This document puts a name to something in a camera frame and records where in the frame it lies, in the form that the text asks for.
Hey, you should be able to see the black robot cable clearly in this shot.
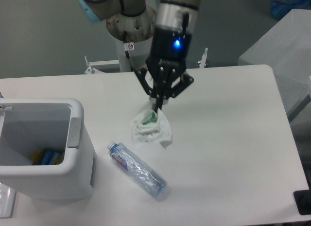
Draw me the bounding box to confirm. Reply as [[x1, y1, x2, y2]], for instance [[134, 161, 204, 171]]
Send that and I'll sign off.
[[122, 30, 135, 72]]

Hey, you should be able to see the blue bag in background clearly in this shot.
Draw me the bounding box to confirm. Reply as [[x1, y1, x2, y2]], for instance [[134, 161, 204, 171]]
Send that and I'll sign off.
[[269, 0, 311, 20]]

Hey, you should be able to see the white left mounting bracket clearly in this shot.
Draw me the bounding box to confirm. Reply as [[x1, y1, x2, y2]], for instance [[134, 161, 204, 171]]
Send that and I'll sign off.
[[84, 56, 120, 74]]

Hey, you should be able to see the white covered side table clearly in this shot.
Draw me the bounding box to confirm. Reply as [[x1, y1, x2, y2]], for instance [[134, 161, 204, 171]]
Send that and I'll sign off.
[[238, 9, 311, 120]]

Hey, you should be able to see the white trash can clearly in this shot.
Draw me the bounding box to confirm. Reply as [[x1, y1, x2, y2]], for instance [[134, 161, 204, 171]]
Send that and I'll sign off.
[[0, 98, 97, 199]]

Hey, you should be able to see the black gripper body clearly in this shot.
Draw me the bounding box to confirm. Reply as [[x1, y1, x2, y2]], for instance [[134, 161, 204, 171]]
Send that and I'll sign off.
[[146, 27, 192, 83]]

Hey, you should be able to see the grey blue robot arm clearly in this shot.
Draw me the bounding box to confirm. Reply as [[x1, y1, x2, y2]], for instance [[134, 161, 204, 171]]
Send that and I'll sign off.
[[78, 0, 201, 112]]

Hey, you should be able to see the white plastic wrapper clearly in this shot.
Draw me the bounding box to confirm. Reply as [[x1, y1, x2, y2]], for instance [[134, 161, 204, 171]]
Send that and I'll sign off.
[[129, 101, 173, 148]]

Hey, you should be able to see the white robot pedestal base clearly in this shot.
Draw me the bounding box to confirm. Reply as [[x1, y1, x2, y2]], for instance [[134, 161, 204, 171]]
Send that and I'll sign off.
[[106, 5, 157, 72]]

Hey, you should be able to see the blue yellow trash in bin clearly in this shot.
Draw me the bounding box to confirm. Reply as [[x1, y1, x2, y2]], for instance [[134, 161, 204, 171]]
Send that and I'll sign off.
[[32, 149, 65, 165]]

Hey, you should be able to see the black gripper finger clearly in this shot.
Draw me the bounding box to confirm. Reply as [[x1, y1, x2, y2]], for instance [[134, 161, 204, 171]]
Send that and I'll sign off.
[[133, 65, 162, 112], [155, 70, 194, 113]]

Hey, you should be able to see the black device at table edge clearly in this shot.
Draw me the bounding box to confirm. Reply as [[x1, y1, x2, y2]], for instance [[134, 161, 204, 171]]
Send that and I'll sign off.
[[294, 190, 311, 215]]

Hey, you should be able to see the clear plastic water bottle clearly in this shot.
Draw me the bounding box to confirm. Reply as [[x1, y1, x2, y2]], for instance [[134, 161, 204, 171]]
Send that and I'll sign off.
[[107, 141, 167, 197]]

